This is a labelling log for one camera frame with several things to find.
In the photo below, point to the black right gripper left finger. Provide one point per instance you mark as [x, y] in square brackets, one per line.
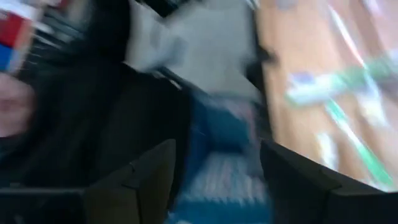
[124, 202]

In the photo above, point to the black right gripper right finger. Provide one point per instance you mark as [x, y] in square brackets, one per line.
[311, 205]

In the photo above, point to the green and white toothbrush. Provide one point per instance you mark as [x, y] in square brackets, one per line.
[326, 88]
[357, 146]

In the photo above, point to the person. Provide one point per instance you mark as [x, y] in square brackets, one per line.
[77, 118]

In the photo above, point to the blue printed package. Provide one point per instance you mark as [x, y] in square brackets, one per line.
[224, 130]

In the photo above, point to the purple and white toothbrush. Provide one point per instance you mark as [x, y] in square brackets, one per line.
[301, 77]

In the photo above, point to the person's hand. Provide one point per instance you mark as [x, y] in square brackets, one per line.
[12, 105]

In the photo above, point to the red white blue box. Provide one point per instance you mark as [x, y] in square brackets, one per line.
[12, 37]

